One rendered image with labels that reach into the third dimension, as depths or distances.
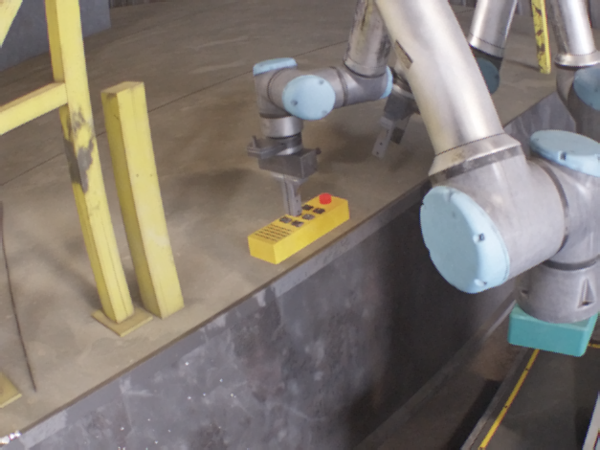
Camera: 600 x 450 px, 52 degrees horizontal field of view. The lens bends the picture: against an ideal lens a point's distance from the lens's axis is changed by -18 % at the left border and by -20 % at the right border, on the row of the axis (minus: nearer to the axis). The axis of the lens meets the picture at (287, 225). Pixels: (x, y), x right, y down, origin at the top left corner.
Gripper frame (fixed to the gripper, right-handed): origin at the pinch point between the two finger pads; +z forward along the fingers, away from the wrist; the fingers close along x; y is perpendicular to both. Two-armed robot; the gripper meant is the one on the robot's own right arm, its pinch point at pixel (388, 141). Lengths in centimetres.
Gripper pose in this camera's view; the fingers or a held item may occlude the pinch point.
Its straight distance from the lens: 167.0
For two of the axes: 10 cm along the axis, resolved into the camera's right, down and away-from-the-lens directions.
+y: 8.5, 4.6, -2.6
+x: 4.3, -3.4, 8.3
